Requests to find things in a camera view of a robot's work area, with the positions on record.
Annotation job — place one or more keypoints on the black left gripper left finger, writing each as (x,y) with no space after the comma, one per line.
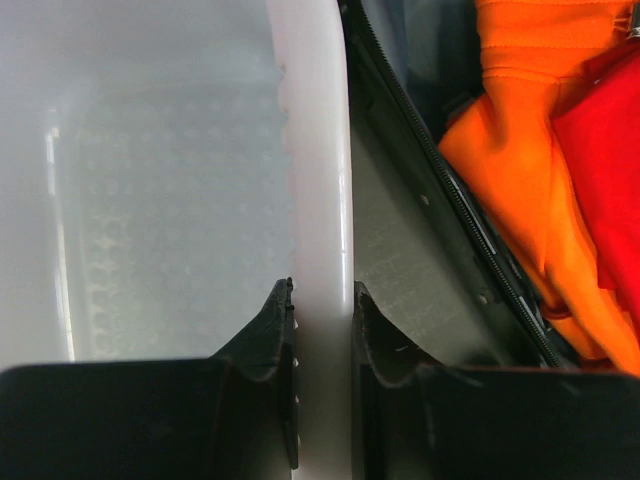
(232,415)

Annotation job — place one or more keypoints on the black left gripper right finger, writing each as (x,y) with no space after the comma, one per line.
(414,418)

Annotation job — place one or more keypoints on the white black space suitcase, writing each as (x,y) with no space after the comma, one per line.
(414,68)

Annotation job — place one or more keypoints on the white plastic basket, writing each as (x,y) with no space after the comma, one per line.
(163,165)

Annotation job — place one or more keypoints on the red printed t-shirt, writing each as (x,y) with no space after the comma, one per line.
(599,136)

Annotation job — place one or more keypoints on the orange folded garment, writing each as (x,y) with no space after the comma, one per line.
(504,149)

